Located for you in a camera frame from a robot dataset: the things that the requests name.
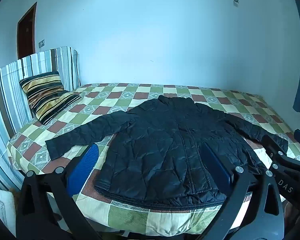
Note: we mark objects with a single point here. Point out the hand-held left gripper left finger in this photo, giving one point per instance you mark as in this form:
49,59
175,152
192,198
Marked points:
83,170

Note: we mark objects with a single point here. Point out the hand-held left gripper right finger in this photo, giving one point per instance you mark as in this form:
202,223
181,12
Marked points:
218,165

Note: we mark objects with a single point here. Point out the black quilted jacket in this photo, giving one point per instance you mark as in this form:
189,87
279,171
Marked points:
165,147

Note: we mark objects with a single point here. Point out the striped pillow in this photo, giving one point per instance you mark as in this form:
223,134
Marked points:
46,96

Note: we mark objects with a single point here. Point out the white cloth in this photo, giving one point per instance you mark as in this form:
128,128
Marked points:
1,206

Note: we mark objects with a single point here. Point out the striped padded headboard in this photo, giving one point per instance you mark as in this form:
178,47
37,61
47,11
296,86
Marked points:
14,85

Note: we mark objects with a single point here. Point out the brown wooden door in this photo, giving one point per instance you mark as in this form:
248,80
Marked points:
26,31

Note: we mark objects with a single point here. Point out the wall light switch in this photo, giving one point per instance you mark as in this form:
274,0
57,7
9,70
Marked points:
41,43

